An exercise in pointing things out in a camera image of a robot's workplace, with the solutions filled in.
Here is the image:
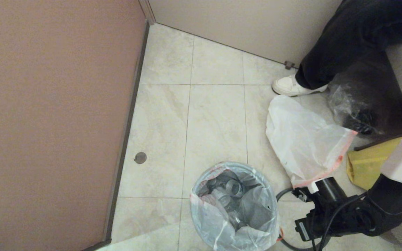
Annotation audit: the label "translucent red-print trash bag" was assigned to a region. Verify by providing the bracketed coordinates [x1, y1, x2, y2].
[190, 161, 280, 251]

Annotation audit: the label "grey door frame post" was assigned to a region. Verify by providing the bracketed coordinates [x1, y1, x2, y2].
[138, 0, 157, 25]

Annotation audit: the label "clear plastic bag dark contents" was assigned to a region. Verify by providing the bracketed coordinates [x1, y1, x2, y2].
[328, 71, 397, 136]

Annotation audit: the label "person's leg in black trousers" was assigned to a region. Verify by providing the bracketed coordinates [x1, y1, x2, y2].
[295, 0, 402, 89]

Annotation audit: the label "white bag with red drawstring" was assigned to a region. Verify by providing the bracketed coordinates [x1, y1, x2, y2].
[266, 95, 358, 189]

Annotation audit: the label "yellow bag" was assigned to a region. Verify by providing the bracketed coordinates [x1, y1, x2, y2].
[347, 134, 402, 211]

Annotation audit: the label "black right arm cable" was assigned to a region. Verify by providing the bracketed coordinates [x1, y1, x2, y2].
[309, 193, 372, 251]

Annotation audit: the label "white sneaker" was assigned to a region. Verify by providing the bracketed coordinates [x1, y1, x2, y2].
[272, 74, 329, 97]

